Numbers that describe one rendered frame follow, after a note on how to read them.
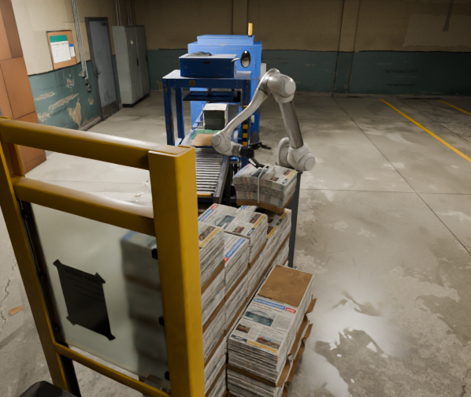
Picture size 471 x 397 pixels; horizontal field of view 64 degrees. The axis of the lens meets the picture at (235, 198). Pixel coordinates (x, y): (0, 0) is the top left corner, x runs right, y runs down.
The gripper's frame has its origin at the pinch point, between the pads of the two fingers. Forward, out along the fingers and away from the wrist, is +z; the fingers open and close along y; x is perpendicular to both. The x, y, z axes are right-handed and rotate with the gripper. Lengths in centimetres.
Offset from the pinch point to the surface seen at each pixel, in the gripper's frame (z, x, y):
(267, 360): 47, 106, 66
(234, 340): 27, 106, 62
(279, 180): 13.1, 10.3, 10.6
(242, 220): 8, 60, 18
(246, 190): -9.0, 13.7, 22.7
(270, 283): 29, 53, 62
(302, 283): 48, 45, 61
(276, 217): 13.7, 6.8, 41.4
